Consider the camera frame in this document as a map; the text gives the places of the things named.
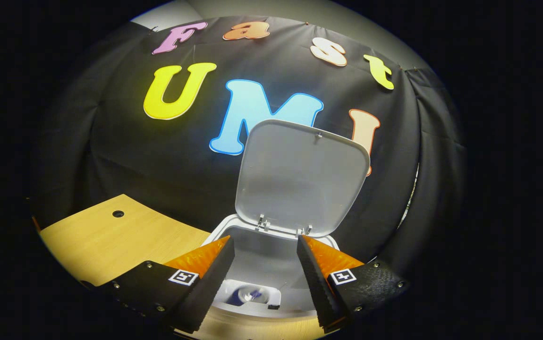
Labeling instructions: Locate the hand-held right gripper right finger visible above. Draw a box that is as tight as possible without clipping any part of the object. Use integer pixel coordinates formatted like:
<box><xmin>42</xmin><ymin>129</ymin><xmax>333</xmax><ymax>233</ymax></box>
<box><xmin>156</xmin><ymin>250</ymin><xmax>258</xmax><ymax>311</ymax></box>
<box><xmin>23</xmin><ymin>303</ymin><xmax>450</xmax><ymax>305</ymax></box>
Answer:
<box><xmin>297</xmin><ymin>235</ymin><xmax>411</xmax><ymax>333</ymax></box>

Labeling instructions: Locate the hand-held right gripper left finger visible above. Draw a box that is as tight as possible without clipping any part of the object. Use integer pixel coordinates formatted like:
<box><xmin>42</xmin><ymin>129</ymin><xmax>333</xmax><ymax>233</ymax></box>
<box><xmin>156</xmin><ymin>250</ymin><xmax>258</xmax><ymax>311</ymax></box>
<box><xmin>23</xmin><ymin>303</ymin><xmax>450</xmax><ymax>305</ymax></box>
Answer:
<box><xmin>80</xmin><ymin>235</ymin><xmax>235</xmax><ymax>333</ymax></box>

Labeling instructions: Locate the white desktop garbage bin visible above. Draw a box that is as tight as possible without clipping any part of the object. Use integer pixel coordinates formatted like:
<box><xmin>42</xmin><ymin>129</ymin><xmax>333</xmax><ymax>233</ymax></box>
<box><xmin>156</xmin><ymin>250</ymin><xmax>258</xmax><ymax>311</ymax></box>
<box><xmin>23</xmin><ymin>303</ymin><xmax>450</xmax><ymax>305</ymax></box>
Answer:
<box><xmin>201</xmin><ymin>119</ymin><xmax>371</xmax><ymax>318</ymax></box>

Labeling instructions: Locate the wooden desktop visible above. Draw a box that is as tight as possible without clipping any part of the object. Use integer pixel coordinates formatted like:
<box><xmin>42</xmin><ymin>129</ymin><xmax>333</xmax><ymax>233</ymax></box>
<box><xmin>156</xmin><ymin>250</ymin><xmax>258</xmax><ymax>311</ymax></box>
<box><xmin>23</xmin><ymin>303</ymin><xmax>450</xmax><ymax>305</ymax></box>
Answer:
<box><xmin>39</xmin><ymin>194</ymin><xmax>333</xmax><ymax>340</ymax></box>

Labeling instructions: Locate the black backdrop cloth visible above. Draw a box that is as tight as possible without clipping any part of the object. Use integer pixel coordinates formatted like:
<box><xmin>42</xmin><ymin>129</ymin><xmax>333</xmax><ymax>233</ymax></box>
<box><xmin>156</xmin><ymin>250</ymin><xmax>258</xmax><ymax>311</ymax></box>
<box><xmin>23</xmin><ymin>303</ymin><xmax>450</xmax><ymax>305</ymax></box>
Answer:
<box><xmin>31</xmin><ymin>17</ymin><xmax>466</xmax><ymax>265</ymax></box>

